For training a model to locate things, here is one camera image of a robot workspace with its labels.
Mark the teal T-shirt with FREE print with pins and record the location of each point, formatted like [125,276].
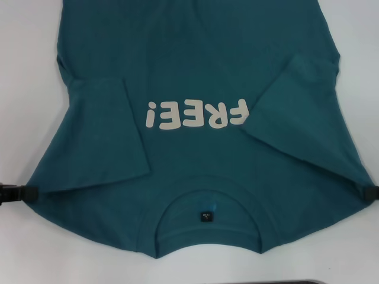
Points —
[192,59]

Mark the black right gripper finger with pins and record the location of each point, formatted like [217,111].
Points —
[371,193]

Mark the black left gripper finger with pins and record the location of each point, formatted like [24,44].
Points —
[20,193]

